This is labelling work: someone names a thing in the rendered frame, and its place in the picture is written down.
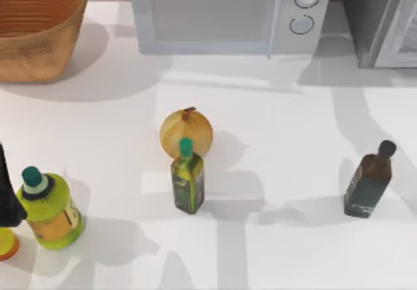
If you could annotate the yellow-green round bottle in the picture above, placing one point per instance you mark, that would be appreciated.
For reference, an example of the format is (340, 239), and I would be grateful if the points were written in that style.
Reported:
(52, 215)

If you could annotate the green square bottle teal cap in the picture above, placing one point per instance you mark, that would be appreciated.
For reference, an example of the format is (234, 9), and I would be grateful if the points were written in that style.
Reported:
(189, 185)

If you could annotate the microwave oven door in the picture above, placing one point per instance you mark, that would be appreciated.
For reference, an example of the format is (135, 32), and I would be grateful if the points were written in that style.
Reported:
(208, 13)

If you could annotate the orange round object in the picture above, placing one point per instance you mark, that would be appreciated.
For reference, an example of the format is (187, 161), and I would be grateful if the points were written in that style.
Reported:
(6, 242)

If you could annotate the wooden basket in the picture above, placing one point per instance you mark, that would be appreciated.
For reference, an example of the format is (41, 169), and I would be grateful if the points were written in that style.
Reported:
(39, 42)

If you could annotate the dark bottle black cap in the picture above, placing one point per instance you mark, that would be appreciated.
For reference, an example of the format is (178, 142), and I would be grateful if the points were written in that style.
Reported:
(368, 185)

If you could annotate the yellow onion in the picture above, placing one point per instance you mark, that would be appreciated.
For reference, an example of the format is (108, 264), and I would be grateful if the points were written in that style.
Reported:
(172, 130)

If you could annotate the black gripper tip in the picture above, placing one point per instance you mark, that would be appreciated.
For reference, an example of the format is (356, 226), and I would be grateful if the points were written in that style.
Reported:
(7, 202)

